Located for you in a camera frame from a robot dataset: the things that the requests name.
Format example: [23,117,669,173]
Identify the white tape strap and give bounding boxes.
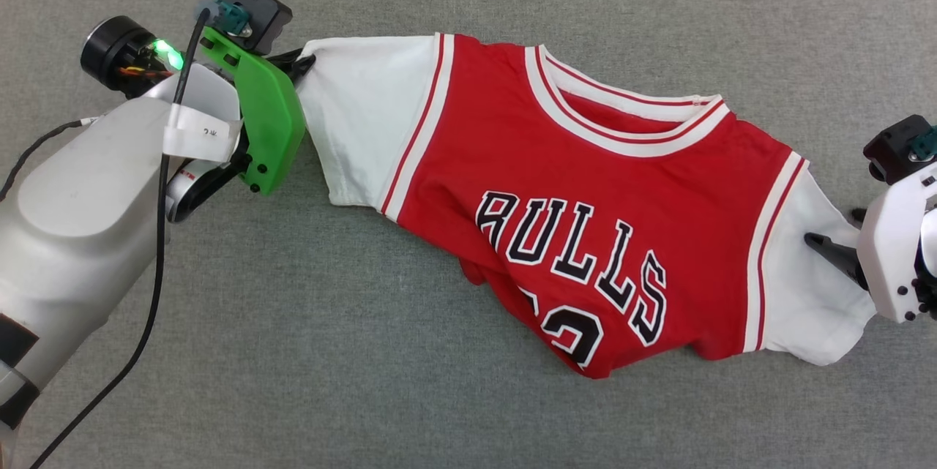
[163,105,242,162]

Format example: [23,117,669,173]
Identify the grey fabric sofa surface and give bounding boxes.
[0,0,937,469]

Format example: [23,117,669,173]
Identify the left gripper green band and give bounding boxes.
[199,26,318,197]

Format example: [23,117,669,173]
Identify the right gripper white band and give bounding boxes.
[804,162,937,323]

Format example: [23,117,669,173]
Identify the red white Bulls jersey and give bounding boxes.
[296,31,878,380]

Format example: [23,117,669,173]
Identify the thin black cable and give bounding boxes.
[0,118,100,203]
[28,7,217,469]

